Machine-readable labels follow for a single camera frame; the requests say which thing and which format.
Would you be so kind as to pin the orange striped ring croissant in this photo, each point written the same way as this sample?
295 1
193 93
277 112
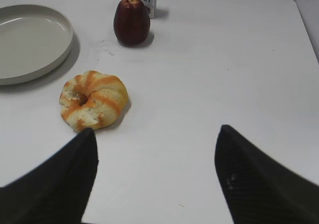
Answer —
92 100

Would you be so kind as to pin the beige round plate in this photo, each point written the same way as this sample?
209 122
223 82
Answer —
34 40

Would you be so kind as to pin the dark red wax apple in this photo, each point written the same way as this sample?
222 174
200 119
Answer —
131 22

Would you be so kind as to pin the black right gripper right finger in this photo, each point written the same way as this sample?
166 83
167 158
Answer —
258 189

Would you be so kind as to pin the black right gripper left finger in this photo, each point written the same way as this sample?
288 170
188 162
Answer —
58 190

